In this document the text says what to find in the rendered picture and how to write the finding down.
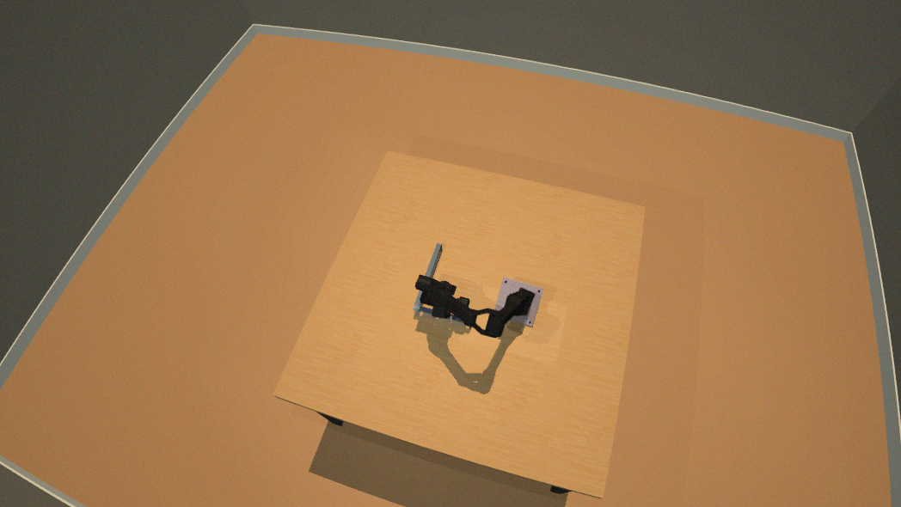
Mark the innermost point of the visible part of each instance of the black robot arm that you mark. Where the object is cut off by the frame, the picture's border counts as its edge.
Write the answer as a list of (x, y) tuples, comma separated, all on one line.
[(440, 296)]

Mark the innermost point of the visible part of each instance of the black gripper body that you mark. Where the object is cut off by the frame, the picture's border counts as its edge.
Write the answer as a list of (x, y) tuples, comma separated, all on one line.
[(424, 300)]

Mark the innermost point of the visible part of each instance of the clear l-shaped low wall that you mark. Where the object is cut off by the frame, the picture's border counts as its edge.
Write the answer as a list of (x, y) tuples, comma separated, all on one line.
[(428, 316)]

